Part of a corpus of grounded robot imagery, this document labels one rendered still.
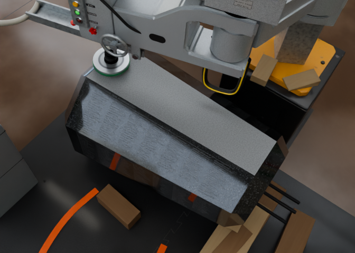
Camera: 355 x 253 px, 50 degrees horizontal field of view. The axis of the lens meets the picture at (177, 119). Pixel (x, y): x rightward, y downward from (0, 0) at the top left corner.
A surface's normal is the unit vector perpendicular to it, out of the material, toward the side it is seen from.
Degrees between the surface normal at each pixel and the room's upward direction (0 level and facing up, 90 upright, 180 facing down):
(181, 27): 90
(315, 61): 0
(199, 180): 45
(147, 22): 90
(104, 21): 90
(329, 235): 0
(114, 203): 0
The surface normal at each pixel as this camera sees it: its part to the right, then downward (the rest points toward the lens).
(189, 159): -0.34, 0.11
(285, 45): -0.11, 0.84
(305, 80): -0.14, -0.48
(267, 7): -0.33, 0.79
